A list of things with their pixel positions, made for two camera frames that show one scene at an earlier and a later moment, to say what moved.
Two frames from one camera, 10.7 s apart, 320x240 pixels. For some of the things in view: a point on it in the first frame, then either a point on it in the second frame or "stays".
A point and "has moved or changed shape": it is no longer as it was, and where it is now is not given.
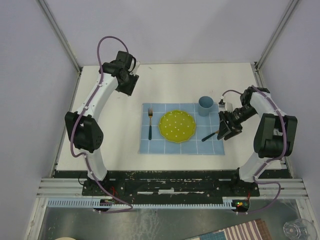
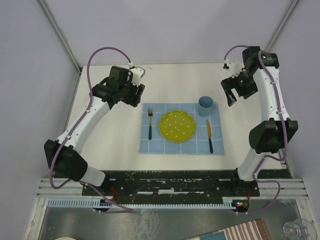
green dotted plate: x=177 y=126 stays
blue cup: x=205 y=103 stays
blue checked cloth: x=204 y=141 stays
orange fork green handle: x=150 y=114 stays
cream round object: x=65 y=238 stays
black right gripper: x=230 y=130 to x=230 y=83
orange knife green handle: x=209 y=136 has moved or changed shape
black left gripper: x=128 y=90 to x=135 y=99
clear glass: x=300 y=229 stays
